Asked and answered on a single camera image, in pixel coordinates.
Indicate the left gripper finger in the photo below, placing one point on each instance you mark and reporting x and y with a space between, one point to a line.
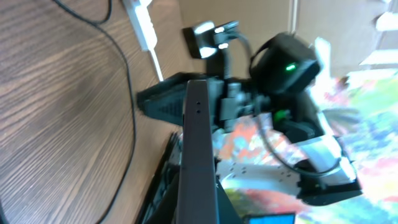
167 168

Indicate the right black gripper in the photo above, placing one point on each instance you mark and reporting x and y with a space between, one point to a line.
229 99

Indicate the Samsung Galaxy smartphone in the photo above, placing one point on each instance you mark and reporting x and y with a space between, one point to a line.
197 200

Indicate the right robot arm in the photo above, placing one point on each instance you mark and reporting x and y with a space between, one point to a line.
279 74

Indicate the white power strip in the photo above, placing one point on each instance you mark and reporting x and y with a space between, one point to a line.
139 16

